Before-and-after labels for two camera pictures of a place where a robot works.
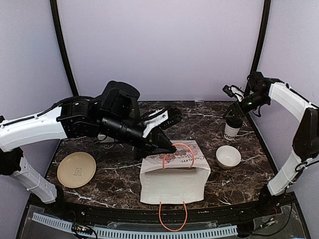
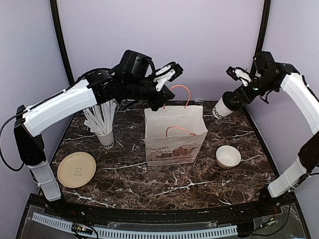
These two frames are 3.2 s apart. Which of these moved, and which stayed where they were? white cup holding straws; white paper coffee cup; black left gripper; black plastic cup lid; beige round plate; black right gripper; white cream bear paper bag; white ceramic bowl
Moved: white paper coffee cup; black left gripper; white cream bear paper bag; black right gripper; black plastic cup lid
Stayed: white ceramic bowl; white cup holding straws; beige round plate
